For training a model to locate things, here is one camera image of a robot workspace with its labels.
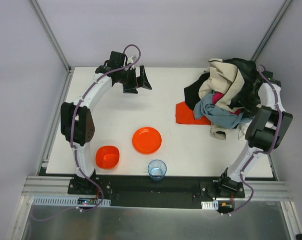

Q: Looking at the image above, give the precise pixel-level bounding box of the orange cloth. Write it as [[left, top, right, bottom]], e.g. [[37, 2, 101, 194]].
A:
[[175, 101, 211, 126]]

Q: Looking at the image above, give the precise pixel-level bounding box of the black and cream mesh jacket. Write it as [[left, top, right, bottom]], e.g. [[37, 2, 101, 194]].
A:
[[184, 58, 263, 118]]

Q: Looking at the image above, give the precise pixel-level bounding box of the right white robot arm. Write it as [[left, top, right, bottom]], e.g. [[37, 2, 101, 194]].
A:
[[214, 65, 293, 198]]

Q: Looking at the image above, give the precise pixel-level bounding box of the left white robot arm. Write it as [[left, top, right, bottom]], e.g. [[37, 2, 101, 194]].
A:
[[60, 51, 152, 179]]

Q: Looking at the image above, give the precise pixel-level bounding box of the pink cloth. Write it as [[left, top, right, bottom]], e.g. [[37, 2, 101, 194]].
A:
[[212, 92, 224, 105]]

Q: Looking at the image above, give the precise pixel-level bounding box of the light blue cloth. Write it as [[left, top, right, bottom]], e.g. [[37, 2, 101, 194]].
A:
[[193, 91, 245, 129]]

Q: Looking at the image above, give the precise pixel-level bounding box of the white cloth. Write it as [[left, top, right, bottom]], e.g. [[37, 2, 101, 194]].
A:
[[238, 120, 252, 141]]

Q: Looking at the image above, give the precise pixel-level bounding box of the orange plate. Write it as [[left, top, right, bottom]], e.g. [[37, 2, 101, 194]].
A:
[[132, 126, 162, 155]]

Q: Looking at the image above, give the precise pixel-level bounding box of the orange bowl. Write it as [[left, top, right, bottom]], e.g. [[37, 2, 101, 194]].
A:
[[95, 145, 120, 170]]

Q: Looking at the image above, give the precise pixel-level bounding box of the blue transparent cup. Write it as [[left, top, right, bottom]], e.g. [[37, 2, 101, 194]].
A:
[[147, 159, 167, 181]]

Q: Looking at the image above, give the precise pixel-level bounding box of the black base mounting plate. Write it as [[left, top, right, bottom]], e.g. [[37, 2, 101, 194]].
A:
[[68, 175, 245, 209]]

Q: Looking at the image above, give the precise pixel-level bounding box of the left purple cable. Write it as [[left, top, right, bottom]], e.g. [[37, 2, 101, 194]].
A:
[[30, 44, 141, 222]]

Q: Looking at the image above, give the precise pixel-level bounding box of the purple cable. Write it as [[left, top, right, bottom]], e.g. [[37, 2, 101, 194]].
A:
[[202, 64, 284, 220], [30, 44, 141, 222]]

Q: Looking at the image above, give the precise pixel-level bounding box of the left aluminium corner post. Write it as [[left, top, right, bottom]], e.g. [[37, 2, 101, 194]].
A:
[[28, 0, 71, 73]]

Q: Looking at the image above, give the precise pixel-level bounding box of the aluminium corner post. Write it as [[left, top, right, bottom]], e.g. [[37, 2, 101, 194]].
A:
[[250, 0, 294, 62], [28, 0, 71, 73]]

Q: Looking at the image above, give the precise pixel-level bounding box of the aluminium frame rail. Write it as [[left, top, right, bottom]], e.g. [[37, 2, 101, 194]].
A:
[[23, 175, 74, 196]]

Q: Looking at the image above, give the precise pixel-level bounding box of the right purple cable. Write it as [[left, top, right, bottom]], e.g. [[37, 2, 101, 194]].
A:
[[202, 64, 284, 220]]

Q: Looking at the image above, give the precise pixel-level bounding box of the right aluminium corner post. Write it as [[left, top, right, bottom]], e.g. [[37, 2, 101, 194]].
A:
[[250, 0, 294, 62]]

